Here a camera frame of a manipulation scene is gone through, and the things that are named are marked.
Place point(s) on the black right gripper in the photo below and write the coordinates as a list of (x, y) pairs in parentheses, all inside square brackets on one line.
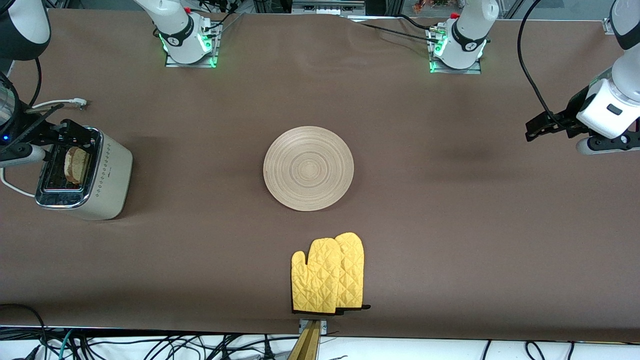
[(46, 133)]

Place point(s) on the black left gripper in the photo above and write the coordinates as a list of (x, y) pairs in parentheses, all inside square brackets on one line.
[(573, 114)]

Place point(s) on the brown bread slice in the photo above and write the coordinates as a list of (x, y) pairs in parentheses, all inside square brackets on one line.
[(76, 165)]

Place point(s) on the round wooden ringed plate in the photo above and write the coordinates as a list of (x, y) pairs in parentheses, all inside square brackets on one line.
[(308, 168)]

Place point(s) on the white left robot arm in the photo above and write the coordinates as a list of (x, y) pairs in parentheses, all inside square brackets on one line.
[(612, 107)]

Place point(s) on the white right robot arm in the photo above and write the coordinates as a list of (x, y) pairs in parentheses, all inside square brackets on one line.
[(177, 30)]

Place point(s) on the cream and chrome two-slot toaster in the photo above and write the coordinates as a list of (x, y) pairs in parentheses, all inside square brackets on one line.
[(112, 175)]

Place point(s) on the brown table cover sheet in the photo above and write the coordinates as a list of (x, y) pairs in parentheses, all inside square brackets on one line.
[(400, 100)]

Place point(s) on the orange patterned object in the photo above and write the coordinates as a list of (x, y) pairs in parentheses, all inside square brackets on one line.
[(432, 5)]

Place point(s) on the yellow quilted oven mitt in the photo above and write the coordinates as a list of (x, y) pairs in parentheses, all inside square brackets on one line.
[(315, 280), (352, 270)]

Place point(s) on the grey metal box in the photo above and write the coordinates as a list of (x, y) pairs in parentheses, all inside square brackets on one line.
[(327, 7)]

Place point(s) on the wooden bar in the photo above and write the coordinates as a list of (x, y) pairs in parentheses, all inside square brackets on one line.
[(306, 347)]

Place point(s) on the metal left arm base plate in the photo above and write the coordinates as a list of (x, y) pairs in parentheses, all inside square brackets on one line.
[(475, 70)]

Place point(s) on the aluminium frame profile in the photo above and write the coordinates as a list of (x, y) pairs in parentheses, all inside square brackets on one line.
[(607, 25)]

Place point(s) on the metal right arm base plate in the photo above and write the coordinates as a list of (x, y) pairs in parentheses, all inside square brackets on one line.
[(172, 62)]

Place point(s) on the metal clamp bracket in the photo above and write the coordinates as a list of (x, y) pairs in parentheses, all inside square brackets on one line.
[(322, 326)]

